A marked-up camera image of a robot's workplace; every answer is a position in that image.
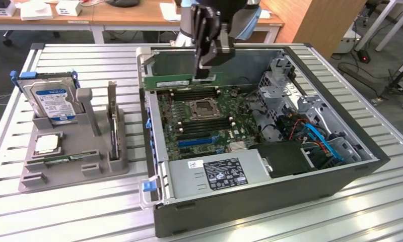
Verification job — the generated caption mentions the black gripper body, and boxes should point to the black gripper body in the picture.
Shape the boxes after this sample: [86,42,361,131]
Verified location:
[195,0,250,25]

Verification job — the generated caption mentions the black RAM slot bank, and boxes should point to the black RAM slot bank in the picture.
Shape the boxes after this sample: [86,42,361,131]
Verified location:
[170,87,222,102]

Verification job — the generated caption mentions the white papers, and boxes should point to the white papers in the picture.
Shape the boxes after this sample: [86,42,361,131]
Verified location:
[159,2,182,22]

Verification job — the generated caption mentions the CPU socket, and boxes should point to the CPU socket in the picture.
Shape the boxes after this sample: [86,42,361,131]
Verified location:
[186,97,220,119]

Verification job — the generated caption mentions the wooden desk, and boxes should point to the wooden desk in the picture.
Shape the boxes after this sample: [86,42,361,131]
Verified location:
[91,0,284,45]
[0,0,94,32]

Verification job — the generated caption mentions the metal drive cage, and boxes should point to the metal drive cage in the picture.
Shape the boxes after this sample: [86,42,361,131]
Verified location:
[254,57,306,122]

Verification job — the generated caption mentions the green motherboard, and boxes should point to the green motherboard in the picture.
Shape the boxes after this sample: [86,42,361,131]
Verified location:
[155,88,266,161]

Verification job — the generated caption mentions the black computer mouse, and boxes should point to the black computer mouse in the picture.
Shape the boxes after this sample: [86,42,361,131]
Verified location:
[106,0,141,8]

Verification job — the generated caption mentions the wooden cabinet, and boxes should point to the wooden cabinet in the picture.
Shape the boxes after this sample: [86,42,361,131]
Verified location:
[259,0,368,60]

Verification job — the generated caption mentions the black expansion slot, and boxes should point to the black expansion slot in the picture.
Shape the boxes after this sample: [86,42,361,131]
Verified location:
[175,132,211,142]

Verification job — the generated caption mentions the blue expansion slot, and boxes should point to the blue expansion slot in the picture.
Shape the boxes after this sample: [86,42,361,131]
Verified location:
[176,137,214,148]

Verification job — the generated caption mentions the small silver heatsink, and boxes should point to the small silver heatsink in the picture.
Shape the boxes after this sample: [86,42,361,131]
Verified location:
[228,141,248,152]

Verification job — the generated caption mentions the white device box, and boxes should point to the white device box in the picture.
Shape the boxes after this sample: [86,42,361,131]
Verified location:
[331,22,363,54]

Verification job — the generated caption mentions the white cardboard box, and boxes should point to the white cardboard box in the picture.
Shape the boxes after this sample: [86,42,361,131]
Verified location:
[54,0,83,17]

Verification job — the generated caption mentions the graphics card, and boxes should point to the graphics card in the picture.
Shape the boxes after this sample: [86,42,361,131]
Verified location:
[106,80,119,161]

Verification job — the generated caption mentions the black power strip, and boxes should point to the black power strip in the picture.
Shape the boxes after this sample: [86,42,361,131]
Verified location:
[355,49,372,64]

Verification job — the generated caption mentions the grey power supply unit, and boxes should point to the grey power supply unit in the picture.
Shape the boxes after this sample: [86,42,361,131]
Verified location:
[160,148,272,200]

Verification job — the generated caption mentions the hard disk blue label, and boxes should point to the hard disk blue label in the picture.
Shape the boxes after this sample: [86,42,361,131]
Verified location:
[9,68,79,126]

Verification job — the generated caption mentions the metal disk bay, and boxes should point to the metal disk bay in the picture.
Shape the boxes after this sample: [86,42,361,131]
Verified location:
[296,95,373,167]

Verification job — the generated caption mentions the grey parts rack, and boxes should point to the grey parts rack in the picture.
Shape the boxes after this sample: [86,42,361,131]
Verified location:
[18,87,130,194]

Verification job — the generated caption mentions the black wheeled stand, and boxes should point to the black wheeled stand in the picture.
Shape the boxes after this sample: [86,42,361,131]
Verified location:
[371,54,403,109]

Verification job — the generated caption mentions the black open PC case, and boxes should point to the black open PC case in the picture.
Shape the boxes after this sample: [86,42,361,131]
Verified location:
[135,45,389,239]

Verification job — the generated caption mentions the black and white box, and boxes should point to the black and white box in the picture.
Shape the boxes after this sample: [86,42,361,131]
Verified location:
[0,0,17,17]

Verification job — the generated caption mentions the silver CPU chip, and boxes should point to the silver CPU chip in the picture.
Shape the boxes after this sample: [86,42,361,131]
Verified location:
[34,135,61,155]

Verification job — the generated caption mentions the black floor cable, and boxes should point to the black floor cable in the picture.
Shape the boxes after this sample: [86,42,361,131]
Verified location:
[338,63,381,99]

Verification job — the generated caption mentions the blue wire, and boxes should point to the blue wire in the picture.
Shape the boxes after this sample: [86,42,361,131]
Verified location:
[303,122,342,159]

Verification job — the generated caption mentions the red wire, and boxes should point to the red wire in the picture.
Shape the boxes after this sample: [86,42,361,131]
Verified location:
[287,118,331,154]

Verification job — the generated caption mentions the white table frame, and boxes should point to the white table frame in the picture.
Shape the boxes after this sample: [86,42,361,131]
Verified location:
[353,0,403,52]

